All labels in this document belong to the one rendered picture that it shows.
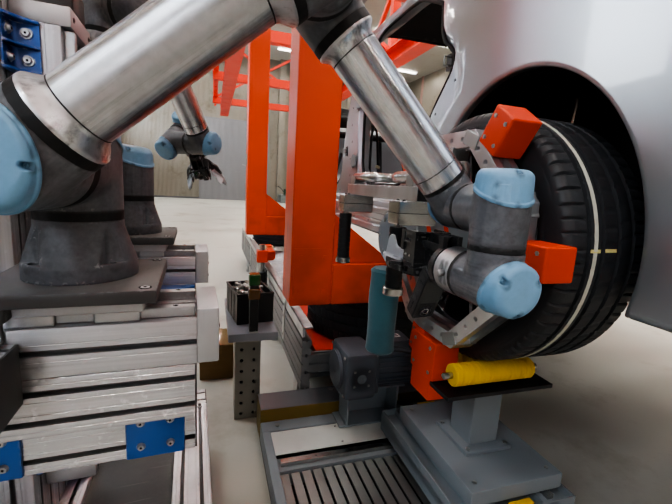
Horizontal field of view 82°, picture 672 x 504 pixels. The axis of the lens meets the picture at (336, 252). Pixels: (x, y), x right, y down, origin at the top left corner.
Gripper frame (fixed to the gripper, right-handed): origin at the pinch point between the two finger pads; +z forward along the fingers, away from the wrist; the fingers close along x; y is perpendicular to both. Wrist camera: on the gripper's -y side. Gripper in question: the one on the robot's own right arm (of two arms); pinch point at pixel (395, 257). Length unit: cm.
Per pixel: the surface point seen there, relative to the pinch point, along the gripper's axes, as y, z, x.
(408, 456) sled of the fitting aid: -69, 23, -22
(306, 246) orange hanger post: -8, 63, 5
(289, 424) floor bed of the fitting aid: -75, 56, 10
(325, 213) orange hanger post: 4, 63, -2
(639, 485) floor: -83, 7, -105
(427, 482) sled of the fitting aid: -69, 12, -22
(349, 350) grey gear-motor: -42, 46, -8
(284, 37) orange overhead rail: 250, 612, -74
